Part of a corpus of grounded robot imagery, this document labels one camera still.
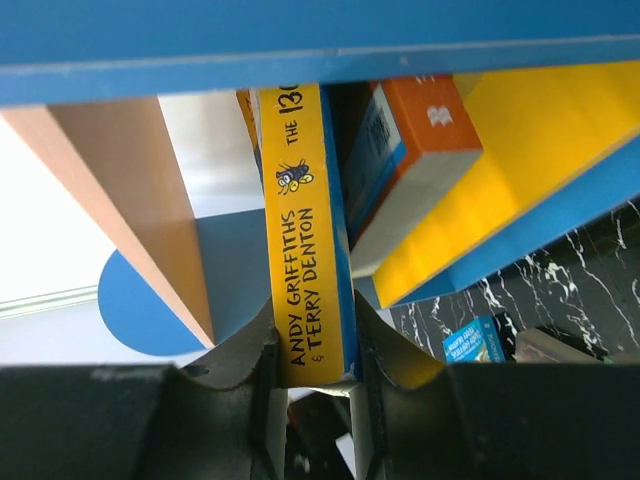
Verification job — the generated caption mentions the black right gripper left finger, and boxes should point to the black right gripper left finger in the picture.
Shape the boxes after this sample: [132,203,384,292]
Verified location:
[1,304,280,479]

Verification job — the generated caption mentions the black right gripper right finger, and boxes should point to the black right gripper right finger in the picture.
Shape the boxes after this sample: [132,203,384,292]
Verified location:
[353,296,639,479]

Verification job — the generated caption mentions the orange treehouse book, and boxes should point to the orange treehouse book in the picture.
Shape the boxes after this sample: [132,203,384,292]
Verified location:
[342,76,483,278]

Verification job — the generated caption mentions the yellow 130-storey treehouse book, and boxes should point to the yellow 130-storey treehouse book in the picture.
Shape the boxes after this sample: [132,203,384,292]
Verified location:
[236,84,359,390]

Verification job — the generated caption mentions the light blue 26-storey book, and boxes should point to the light blue 26-storey book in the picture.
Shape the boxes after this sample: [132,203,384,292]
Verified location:
[443,317,506,363]

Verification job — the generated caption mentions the dark tale of two cities book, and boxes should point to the dark tale of two cities book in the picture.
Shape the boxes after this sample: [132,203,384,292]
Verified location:
[515,328,608,364]

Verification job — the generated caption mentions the blue pink yellow bookshelf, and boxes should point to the blue pink yellow bookshelf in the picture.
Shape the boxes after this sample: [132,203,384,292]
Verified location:
[0,0,640,357]

